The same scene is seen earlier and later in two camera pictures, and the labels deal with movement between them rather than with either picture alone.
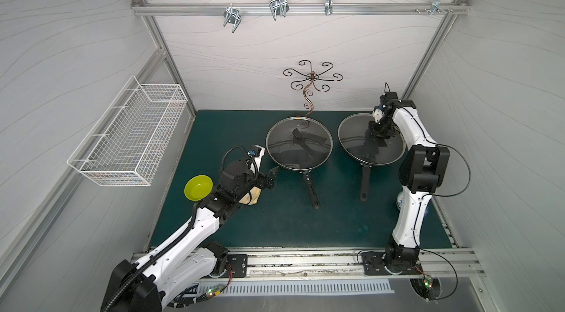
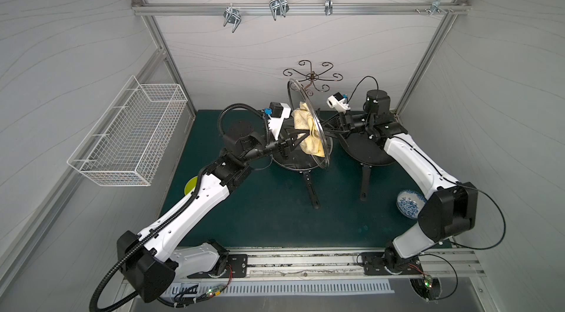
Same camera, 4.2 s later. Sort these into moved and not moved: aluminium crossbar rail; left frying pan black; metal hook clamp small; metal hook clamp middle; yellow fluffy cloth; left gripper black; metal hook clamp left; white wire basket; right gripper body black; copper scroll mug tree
Moved: yellow fluffy cloth; left gripper black; right gripper body black
Not moved: metal hook clamp middle; white wire basket; aluminium crossbar rail; left frying pan black; metal hook clamp small; metal hook clamp left; copper scroll mug tree
